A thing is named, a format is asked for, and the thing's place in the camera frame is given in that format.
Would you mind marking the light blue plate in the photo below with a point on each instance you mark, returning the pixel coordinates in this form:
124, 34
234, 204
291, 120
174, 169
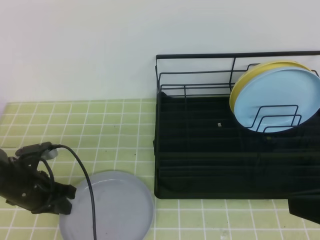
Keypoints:
278, 100

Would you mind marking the yellow plate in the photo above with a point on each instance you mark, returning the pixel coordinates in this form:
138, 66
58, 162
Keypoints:
257, 70

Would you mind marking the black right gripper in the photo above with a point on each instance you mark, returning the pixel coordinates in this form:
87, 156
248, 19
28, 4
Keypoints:
306, 205

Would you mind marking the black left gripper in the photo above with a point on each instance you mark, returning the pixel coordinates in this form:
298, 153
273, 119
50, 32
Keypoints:
28, 182

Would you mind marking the black wire dish rack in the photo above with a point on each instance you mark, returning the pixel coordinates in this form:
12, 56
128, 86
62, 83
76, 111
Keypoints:
203, 152

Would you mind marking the grey round plate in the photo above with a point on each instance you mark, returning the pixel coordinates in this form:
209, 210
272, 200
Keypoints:
124, 209

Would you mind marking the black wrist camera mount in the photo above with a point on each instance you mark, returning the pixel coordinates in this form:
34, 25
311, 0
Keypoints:
35, 152

